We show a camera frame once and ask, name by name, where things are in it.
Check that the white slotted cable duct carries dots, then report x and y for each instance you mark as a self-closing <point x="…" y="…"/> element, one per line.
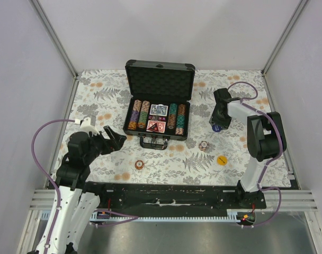
<point x="163" y="217"/>

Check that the aluminium frame rails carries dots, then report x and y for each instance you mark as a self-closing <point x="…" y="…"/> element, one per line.
<point x="158" y="112"/>

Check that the blue playing card deck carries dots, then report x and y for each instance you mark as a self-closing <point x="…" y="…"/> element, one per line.
<point x="160" y="110"/>

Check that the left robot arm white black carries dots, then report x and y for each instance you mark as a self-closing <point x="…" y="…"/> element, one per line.
<point x="75" y="198"/>

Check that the yellow round blind button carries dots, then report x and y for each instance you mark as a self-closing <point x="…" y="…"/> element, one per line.
<point x="222" y="160"/>

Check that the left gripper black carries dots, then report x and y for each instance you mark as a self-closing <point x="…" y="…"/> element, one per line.
<point x="114" y="144"/>

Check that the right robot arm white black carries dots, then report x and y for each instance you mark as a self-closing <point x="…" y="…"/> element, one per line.
<point x="265" y="138"/>

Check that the red dice row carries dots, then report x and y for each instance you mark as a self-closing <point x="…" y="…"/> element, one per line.
<point x="157" y="118"/>

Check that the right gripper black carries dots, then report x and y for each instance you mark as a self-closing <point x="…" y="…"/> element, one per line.
<point x="213" y="119"/>

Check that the tan blue chip stack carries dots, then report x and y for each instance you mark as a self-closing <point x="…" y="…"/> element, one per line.
<point x="203" y="146"/>

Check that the red triangular all-in token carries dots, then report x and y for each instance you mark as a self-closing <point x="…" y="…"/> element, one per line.
<point x="152" y="126"/>

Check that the orange red chip stack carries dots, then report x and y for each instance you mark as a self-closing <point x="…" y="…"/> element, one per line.
<point x="139" y="164"/>

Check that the blue round blind button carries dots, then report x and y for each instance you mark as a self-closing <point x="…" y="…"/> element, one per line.
<point x="216" y="128"/>

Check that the black poker set case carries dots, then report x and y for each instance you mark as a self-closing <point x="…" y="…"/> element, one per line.
<point x="159" y="83"/>

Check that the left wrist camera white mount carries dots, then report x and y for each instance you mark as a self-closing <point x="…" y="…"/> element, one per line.
<point x="87" y="125"/>

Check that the floral table mat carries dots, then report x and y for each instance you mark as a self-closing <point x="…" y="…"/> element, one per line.
<point x="169" y="142"/>

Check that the red playing card deck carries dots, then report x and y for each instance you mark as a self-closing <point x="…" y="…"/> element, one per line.
<point x="161" y="126"/>

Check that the chip column in case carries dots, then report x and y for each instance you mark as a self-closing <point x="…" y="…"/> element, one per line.
<point x="135" y="115"/>
<point x="143" y="114"/>
<point x="180" y="121"/>
<point x="172" y="116"/>

